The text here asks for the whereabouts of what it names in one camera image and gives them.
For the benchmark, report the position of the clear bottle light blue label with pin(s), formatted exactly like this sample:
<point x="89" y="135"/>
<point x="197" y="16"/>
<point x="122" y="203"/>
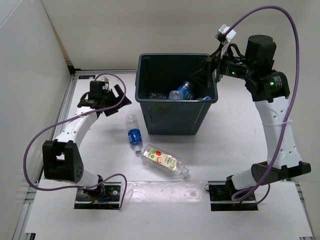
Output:
<point x="187" y="90"/>

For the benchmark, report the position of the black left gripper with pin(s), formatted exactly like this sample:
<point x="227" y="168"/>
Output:
<point x="125" y="102"/>

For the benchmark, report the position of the clear bottle green white label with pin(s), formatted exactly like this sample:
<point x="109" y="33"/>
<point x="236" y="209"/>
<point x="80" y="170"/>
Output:
<point x="176" y="95"/>

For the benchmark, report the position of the aluminium table frame rail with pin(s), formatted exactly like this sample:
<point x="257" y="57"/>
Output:
<point x="65" y="108"/>

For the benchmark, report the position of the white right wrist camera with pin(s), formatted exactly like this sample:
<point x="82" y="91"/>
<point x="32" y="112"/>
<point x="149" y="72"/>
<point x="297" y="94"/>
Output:
<point x="225" y="37"/>

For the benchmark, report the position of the clear bottle apple label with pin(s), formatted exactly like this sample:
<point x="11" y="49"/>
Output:
<point x="158" y="158"/>

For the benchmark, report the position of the crushed bottle inside bin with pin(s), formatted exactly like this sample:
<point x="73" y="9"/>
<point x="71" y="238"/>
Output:
<point x="157" y="96"/>

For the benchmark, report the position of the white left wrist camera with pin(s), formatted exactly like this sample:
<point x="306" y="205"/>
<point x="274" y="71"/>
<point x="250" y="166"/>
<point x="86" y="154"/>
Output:
<point x="104" y="82"/>

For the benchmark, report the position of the dark green plastic bin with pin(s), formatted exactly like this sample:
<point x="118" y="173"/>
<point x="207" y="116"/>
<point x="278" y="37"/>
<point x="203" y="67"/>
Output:
<point x="165" y="72"/>

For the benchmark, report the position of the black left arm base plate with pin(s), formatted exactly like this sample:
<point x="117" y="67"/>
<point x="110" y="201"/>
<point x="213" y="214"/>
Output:
<point x="98" y="199"/>

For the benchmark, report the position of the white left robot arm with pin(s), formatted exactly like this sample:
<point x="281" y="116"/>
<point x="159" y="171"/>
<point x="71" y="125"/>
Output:
<point x="61" y="157"/>

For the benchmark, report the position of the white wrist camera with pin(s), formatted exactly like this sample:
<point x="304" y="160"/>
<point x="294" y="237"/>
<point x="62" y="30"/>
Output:
<point x="104" y="82"/>
<point x="225" y="37"/>

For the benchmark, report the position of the clear bottle dark blue label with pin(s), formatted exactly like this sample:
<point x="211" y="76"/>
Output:
<point x="134" y="134"/>

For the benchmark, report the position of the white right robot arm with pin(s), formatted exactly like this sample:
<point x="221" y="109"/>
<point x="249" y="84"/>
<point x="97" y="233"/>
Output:
<point x="270" y="93"/>

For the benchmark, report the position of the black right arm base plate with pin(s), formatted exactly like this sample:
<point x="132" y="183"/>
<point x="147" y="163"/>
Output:
<point x="220" y="201"/>

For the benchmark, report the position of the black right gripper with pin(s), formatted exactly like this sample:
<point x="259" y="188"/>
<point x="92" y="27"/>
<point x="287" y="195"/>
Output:
<point x="203" y="75"/>

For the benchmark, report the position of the black blue table sticker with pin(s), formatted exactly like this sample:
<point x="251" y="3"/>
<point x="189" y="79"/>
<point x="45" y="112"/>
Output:
<point x="86" y="77"/>

